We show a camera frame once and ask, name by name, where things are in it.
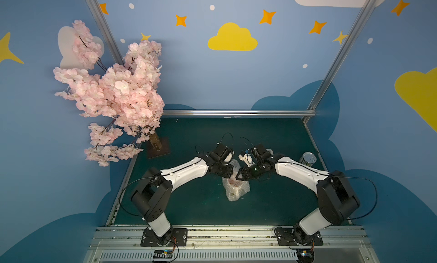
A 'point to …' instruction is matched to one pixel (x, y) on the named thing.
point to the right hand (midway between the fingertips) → (242, 175)
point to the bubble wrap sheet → (236, 167)
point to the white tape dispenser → (247, 158)
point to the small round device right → (305, 255)
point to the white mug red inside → (234, 188)
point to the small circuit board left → (163, 254)
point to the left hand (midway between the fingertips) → (232, 171)
